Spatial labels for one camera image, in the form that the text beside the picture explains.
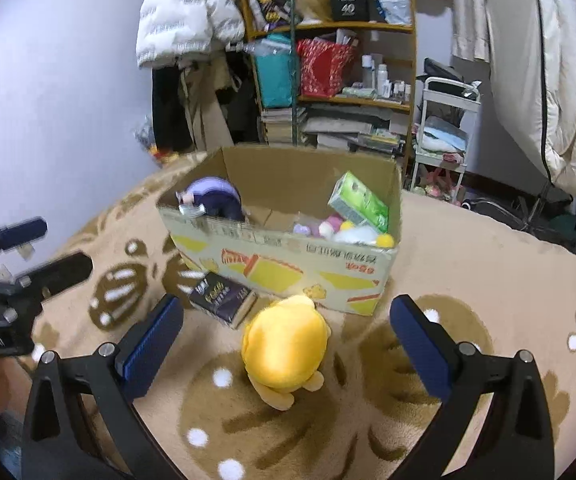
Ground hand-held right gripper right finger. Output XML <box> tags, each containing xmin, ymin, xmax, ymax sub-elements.
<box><xmin>389</xmin><ymin>294</ymin><xmax>556</xmax><ymax>480</ymax></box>

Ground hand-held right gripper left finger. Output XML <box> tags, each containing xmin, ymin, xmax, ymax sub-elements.
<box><xmin>20</xmin><ymin>294</ymin><xmax>186</xmax><ymax>480</ymax></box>

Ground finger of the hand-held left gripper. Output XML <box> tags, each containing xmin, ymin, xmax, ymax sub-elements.
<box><xmin>15</xmin><ymin>252</ymin><xmax>94</xmax><ymax>307</ymax></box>
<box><xmin>0</xmin><ymin>217</ymin><xmax>48</xmax><ymax>277</ymax></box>

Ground black tissue pack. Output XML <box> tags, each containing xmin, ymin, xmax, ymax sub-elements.
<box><xmin>188</xmin><ymin>271</ymin><xmax>259</xmax><ymax>330</ymax></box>

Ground yellow plush toy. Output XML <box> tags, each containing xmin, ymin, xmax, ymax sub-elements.
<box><xmin>240</xmin><ymin>295</ymin><xmax>333</xmax><ymax>412</ymax></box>

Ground magenta plush toy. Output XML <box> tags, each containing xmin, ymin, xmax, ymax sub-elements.
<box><xmin>313</xmin><ymin>214</ymin><xmax>399</xmax><ymax>250</ymax></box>

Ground printed cardboard box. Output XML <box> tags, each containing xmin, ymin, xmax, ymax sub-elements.
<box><xmin>157</xmin><ymin>145</ymin><xmax>403</xmax><ymax>317</ymax></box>

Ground green tissue pack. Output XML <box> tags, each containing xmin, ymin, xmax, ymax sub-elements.
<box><xmin>328</xmin><ymin>171</ymin><xmax>390</xmax><ymax>233</ymax></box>

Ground purple plush doll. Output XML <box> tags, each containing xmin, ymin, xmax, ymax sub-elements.
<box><xmin>175</xmin><ymin>176</ymin><xmax>245</xmax><ymax>222</ymax></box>

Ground beige printed blanket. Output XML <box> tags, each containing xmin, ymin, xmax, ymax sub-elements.
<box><xmin>18</xmin><ymin>152</ymin><xmax>576</xmax><ymax>480</ymax></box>

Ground person's blue fuzzy clothing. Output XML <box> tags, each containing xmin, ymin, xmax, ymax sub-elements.
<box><xmin>0</xmin><ymin>410</ymin><xmax>26</xmax><ymax>478</ymax></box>

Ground plastic bag with yellow items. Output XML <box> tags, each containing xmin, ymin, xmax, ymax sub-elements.
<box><xmin>135</xmin><ymin>115</ymin><xmax>181</xmax><ymax>166</ymax></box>

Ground black stand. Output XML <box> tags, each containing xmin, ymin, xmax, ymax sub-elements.
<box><xmin>468</xmin><ymin>180</ymin><xmax>576</xmax><ymax>261</ymax></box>

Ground black hanging garment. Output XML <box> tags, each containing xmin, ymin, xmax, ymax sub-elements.
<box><xmin>150</xmin><ymin>65</ymin><xmax>193</xmax><ymax>153</ymax></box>

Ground white trolley cart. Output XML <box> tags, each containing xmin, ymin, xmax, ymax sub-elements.
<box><xmin>410</xmin><ymin>76</ymin><xmax>483</xmax><ymax>206</ymax></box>

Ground beige hanging trousers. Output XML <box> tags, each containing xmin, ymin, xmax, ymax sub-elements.
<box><xmin>178</xmin><ymin>57</ymin><xmax>233</xmax><ymax>153</ymax></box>

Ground wooden shelf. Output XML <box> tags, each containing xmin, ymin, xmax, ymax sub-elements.
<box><xmin>240</xmin><ymin>0</ymin><xmax>419</xmax><ymax>191</ymax></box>

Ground pile of books and papers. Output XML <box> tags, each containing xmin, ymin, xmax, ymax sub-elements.
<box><xmin>303</xmin><ymin>105</ymin><xmax>409</xmax><ymax>156</ymax></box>

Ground dark hanging clothing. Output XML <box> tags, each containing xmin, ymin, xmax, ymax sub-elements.
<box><xmin>215</xmin><ymin>52</ymin><xmax>263</xmax><ymax>146</ymax></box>

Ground stack of books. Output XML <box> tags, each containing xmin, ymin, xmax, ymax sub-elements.
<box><xmin>260</xmin><ymin>107</ymin><xmax>309</xmax><ymax>146</ymax></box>

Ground group of cosmetic bottles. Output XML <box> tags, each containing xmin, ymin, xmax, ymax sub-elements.
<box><xmin>360</xmin><ymin>55</ymin><xmax>413</xmax><ymax>103</ymax></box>

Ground white puffer jacket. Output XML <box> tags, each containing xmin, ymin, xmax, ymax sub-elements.
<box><xmin>135</xmin><ymin>0</ymin><xmax>246</xmax><ymax>68</ymax></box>

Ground teal bag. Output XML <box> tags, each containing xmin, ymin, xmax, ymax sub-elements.
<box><xmin>254</xmin><ymin>35</ymin><xmax>299</xmax><ymax>108</ymax></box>

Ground red gift bag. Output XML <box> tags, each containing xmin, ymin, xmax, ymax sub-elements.
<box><xmin>297</xmin><ymin>37</ymin><xmax>356</xmax><ymax>100</ymax></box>

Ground white hanging duvet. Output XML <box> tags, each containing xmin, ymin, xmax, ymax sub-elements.
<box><xmin>482</xmin><ymin>0</ymin><xmax>576</xmax><ymax>186</ymax></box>

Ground black box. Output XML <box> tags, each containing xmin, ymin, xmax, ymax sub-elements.
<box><xmin>329</xmin><ymin>0</ymin><xmax>371</xmax><ymax>23</ymax></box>

